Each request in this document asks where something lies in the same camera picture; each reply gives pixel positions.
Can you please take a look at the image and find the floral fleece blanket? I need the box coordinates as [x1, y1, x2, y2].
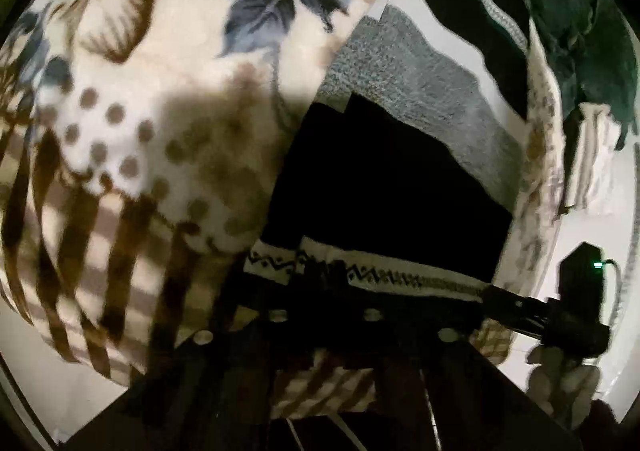
[0, 0, 567, 419]

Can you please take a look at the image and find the black cable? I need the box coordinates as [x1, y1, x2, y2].
[601, 258, 627, 324]

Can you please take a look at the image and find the dark green plush blanket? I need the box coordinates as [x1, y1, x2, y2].
[504, 0, 640, 152]

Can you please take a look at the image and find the white bed frame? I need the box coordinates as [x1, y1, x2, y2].
[500, 143, 640, 424]

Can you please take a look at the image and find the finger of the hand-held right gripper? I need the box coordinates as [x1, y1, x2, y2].
[482, 286, 551, 337]

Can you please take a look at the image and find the black grey white striped sweater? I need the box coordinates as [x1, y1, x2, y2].
[242, 0, 534, 305]

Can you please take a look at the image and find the person's right hand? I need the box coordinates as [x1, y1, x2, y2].
[525, 345, 602, 432]

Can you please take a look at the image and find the stack of folded clothes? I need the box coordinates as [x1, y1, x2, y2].
[561, 103, 627, 218]

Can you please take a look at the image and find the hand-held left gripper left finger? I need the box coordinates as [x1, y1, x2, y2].
[64, 263, 327, 451]

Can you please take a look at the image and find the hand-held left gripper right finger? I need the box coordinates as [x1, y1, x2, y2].
[324, 265, 587, 451]

